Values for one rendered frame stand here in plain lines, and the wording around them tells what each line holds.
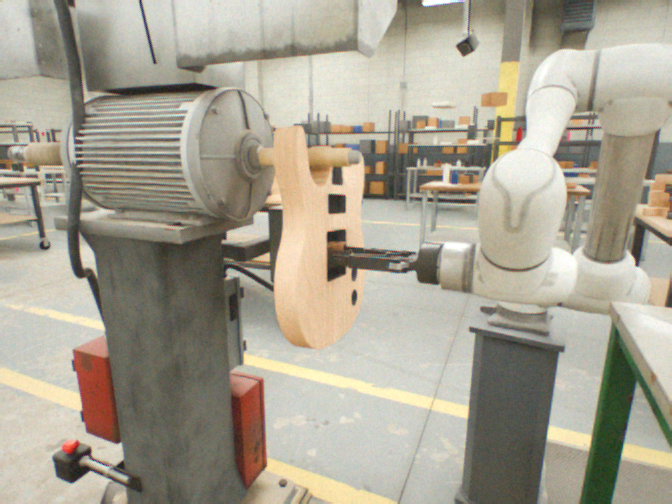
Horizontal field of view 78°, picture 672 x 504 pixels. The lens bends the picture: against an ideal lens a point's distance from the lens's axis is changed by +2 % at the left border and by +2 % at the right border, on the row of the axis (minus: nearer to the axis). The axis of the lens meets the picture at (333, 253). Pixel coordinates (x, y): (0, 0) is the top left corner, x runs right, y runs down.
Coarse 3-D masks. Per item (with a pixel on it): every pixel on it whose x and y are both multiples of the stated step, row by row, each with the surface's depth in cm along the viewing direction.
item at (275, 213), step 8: (272, 208) 104; (280, 208) 103; (272, 216) 104; (280, 216) 103; (272, 224) 105; (280, 224) 104; (272, 232) 105; (280, 232) 104; (272, 240) 106; (280, 240) 105; (272, 248) 106; (272, 256) 107; (232, 264) 110; (272, 264) 107; (224, 272) 110; (240, 272) 110; (248, 272) 110; (272, 272) 108; (256, 280) 110; (264, 280) 111; (272, 280) 109; (272, 288) 111
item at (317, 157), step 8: (264, 152) 78; (272, 152) 77; (312, 152) 74; (320, 152) 73; (328, 152) 72; (336, 152) 72; (344, 152) 71; (264, 160) 78; (272, 160) 77; (312, 160) 74; (320, 160) 73; (328, 160) 73; (336, 160) 72; (344, 160) 71
